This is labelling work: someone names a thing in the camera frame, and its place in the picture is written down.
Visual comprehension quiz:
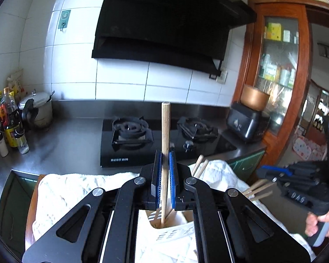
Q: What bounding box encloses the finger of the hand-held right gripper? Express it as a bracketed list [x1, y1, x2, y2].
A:
[256, 162, 328, 183]
[273, 179, 327, 198]

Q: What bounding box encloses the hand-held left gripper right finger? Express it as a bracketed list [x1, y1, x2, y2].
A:
[168, 152, 310, 263]

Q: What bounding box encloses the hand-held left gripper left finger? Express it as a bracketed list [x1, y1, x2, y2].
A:
[22, 150, 163, 263]

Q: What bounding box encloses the light wooden chopstick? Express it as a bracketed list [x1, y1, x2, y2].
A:
[245, 183, 275, 198]
[159, 102, 171, 229]
[195, 159, 209, 179]
[243, 179, 268, 195]
[191, 155, 204, 176]

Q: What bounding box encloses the white plastic utensil holder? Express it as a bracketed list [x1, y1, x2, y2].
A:
[138, 208, 196, 263]

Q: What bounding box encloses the dotted white panel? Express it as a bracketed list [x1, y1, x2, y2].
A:
[292, 137, 328, 162]

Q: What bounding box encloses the green base cabinet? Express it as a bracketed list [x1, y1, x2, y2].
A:
[230, 149, 266, 181]

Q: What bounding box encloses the black gas stove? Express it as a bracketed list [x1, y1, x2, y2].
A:
[100, 116, 238, 168]

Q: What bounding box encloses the black rice cooker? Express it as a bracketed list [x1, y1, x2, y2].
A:
[226, 102, 270, 143]

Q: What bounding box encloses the copper inner pot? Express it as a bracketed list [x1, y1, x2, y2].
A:
[241, 84, 270, 112]

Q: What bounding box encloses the white quilted mat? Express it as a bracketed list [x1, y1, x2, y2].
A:
[33, 159, 316, 263]

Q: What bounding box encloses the dark kitchen counter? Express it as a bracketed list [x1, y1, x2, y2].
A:
[0, 100, 268, 187]

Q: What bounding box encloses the wooden glass door cabinet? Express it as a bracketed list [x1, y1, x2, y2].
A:
[233, 1, 311, 159]

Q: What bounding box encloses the metal pressure cooker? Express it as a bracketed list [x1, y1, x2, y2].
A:
[19, 89, 55, 128]

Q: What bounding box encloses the yellow green box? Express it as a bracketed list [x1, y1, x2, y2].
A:
[265, 23, 281, 40]

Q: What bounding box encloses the clear seasoning shaker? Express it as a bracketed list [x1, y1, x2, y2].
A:
[13, 129, 30, 154]

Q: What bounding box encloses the black range hood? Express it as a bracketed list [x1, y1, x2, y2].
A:
[92, 0, 257, 74]

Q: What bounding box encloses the yellow label oil bottle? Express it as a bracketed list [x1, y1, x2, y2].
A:
[1, 88, 24, 147]

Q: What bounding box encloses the small white bottle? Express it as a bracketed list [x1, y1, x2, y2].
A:
[0, 131, 9, 157]

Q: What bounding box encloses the beige paper packet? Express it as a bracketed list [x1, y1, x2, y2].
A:
[7, 70, 25, 99]

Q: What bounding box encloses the grey wall fixture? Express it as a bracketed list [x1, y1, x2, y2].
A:
[316, 42, 329, 59]

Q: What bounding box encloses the green wall hook sticker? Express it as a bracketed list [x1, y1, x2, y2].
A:
[57, 9, 71, 31]

